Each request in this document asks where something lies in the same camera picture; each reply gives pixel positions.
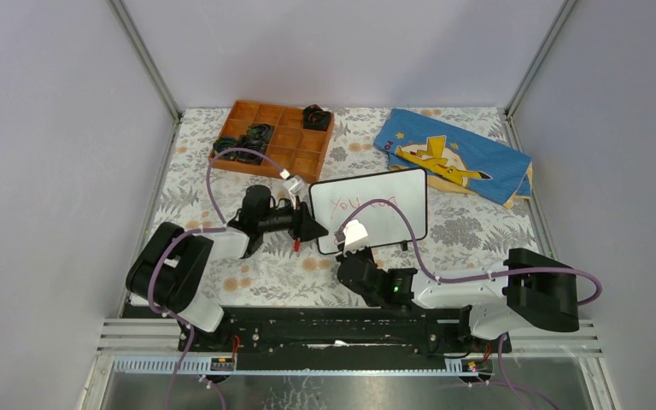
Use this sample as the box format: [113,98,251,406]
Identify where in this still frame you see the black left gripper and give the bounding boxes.
[259,195,330,243]

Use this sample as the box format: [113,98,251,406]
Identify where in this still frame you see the white whiteboard black frame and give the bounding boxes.
[308,168,428,255]

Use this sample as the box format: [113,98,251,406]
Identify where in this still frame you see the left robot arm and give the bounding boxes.
[126,184,328,351]

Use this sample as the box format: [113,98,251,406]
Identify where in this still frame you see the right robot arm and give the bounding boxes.
[336,248,579,352]

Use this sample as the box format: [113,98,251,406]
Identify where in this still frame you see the wooden compartment tray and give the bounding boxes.
[209,100,335,183]

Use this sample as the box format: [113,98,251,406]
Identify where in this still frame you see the floral tablecloth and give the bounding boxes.
[154,108,537,307]

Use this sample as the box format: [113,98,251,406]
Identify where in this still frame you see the blue pikachu cloth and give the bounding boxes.
[373,108,533,208]

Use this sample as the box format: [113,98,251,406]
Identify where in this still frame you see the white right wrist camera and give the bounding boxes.
[335,219,370,255]

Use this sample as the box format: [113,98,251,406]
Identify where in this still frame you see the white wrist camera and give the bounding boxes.
[279,168,308,207]
[335,219,370,255]

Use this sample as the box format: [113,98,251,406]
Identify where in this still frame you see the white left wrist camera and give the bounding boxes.
[279,168,308,207]

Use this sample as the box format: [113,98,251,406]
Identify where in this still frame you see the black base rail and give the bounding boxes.
[174,307,519,372]

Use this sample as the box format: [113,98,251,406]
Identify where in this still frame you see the black cable coil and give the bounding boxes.
[212,137,240,161]
[302,104,332,132]
[235,137,267,167]
[247,123,275,146]

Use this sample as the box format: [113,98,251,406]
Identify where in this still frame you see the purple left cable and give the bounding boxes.
[145,147,290,410]

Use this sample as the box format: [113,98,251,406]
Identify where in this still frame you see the aluminium frame post left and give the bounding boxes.
[107,0,185,121]

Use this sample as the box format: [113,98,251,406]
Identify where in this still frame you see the aluminium frame post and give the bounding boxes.
[107,0,185,121]
[504,0,579,118]

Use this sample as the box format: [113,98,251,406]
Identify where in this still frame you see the aluminium frame post right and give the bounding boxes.
[504,0,579,118]

